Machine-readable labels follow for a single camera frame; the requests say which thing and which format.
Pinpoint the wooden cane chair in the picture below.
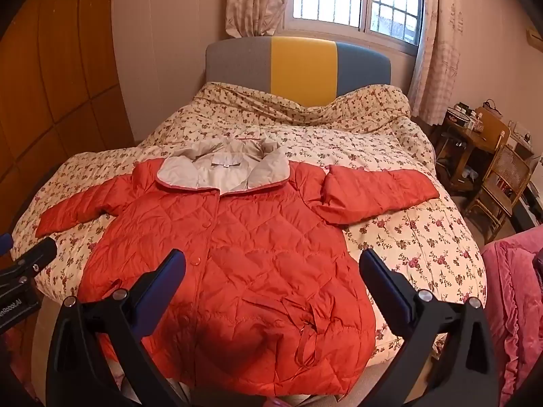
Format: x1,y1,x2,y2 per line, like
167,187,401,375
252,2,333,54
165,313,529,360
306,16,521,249
464,144,534,233

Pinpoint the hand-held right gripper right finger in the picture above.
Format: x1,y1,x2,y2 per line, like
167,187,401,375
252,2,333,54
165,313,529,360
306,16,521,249
358,248,500,407

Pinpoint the patterned round tin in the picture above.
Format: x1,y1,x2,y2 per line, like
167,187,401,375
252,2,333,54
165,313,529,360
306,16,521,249
445,108,470,127

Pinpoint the grey yellow blue headboard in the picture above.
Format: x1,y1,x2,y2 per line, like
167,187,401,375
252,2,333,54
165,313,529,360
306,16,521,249
205,36,392,96

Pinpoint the wooden side table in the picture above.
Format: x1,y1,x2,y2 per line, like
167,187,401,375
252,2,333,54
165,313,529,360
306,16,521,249
433,106,512,192

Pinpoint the pink blanket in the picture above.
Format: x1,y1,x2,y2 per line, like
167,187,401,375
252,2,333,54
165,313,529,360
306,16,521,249
483,226,543,407

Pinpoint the cream floral quilt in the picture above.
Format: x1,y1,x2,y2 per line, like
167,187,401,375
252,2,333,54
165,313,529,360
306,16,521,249
11,115,488,366

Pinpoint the beige floral rumpled blanket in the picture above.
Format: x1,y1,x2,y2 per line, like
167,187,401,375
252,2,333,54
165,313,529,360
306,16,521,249
196,82,411,127

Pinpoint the barred window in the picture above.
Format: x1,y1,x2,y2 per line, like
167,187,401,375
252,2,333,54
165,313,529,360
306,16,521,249
282,0,426,56

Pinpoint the wooden wardrobe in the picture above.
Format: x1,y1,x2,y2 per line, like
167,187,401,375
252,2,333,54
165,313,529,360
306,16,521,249
0,0,137,238

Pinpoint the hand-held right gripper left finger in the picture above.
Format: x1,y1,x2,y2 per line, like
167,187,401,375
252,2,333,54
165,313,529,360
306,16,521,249
46,248,187,407

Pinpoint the red quilted jacket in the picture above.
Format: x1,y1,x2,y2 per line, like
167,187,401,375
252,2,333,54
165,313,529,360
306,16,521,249
36,136,440,398

